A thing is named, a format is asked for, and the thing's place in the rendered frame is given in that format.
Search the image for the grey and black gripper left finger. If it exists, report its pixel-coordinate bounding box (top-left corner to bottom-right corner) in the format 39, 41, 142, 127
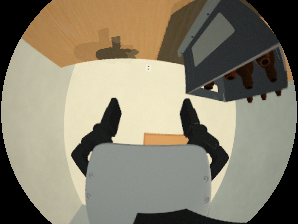
71, 98, 122, 177

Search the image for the dark grey crate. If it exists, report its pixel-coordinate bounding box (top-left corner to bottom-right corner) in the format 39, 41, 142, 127
183, 0, 288, 102

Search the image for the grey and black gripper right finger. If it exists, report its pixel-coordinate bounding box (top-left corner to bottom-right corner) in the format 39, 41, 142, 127
180, 98, 229, 181

